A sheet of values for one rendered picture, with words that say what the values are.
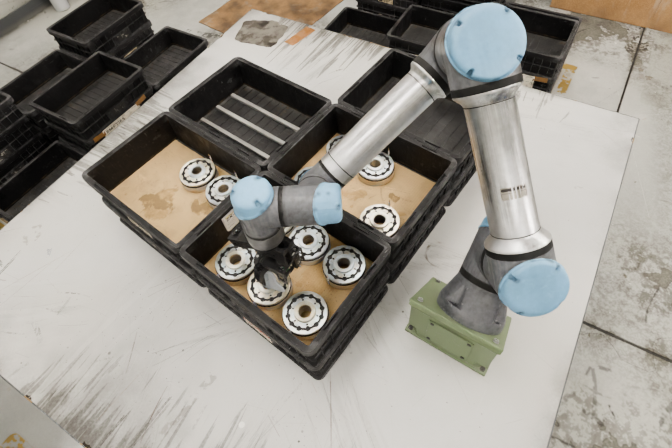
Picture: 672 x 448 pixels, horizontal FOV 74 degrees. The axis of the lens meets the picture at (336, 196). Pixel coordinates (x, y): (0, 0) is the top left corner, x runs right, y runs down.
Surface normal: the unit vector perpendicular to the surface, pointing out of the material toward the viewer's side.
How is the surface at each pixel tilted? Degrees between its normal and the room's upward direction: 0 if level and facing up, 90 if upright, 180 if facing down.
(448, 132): 0
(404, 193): 0
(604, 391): 0
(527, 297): 57
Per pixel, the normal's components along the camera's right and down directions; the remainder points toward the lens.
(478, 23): -0.06, 0.12
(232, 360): -0.07, -0.59
